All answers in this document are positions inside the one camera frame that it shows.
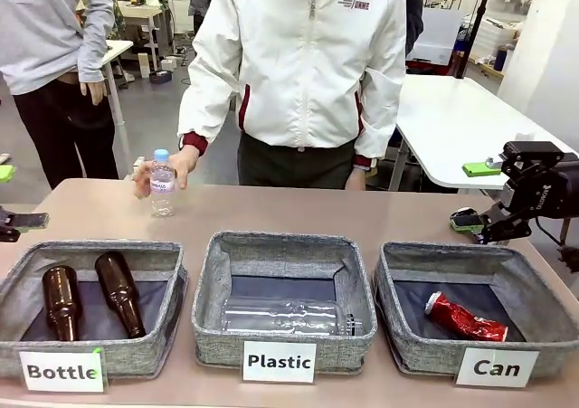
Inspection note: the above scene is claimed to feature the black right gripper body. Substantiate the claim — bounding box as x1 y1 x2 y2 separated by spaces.
498 153 579 223

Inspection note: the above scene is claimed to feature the brown glass beer bottle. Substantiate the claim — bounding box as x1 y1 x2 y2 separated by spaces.
42 265 84 342
93 251 147 339

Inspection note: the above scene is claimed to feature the crushed red can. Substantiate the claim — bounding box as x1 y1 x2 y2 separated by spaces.
422 291 509 343

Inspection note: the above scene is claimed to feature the small labelled water bottle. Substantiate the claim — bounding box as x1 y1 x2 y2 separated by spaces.
149 148 177 219

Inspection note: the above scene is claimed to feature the large clear plastic bottle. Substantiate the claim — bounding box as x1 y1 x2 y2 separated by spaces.
220 298 364 337

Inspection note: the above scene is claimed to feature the white sleeved right forearm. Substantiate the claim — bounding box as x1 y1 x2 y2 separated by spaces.
176 54 245 158

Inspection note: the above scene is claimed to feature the white sleeved left forearm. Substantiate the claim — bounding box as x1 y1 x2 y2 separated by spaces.
351 86 405 172

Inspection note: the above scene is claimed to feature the grey sleeved bystander forearm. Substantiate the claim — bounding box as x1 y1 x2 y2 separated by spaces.
77 14 116 83

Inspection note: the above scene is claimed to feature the grey fabric basket marked Can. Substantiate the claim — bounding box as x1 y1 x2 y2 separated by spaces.
372 240 579 380

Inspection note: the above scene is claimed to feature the white Can label card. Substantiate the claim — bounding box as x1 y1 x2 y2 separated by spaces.
455 346 541 389

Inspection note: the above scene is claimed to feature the grey fabric basket marked Bottle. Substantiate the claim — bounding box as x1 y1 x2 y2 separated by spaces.
0 240 189 379

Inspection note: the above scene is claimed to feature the grey fabric basket marked Plastic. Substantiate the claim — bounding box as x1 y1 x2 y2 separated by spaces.
190 230 379 375

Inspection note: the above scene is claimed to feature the bystander's bare hand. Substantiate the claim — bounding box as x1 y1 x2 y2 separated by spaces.
80 79 109 108

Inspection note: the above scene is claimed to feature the person's left hand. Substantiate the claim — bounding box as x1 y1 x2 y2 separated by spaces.
345 167 368 192

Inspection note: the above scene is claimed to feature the person's right hand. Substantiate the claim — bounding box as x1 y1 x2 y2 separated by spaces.
132 144 201 200

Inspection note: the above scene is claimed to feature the large white work table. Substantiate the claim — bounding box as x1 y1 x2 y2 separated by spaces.
387 73 579 195

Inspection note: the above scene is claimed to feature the white storage box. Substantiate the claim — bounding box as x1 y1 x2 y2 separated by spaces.
409 8 466 64

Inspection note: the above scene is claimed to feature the black tripod pole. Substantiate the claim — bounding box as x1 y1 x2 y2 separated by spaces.
455 0 497 80

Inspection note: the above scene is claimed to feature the small white table with leg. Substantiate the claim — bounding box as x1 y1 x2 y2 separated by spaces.
101 39 136 165

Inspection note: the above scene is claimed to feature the bystander in grey sweater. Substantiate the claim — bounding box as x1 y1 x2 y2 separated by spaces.
0 0 120 191

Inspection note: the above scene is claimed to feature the white Bottle label card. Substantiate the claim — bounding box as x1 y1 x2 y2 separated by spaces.
18 346 109 394

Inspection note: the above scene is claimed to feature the bystander in dark jacket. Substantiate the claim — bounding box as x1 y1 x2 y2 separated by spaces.
404 0 426 59

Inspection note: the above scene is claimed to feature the person in white jacket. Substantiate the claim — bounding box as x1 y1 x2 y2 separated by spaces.
176 0 408 191

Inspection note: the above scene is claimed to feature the white background desk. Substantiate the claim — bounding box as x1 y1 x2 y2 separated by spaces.
115 0 169 72

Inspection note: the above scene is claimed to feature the white Plastic label card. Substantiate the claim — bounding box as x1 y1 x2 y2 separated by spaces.
242 340 318 384

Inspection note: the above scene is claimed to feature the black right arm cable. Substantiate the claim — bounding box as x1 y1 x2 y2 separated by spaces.
535 216 579 261

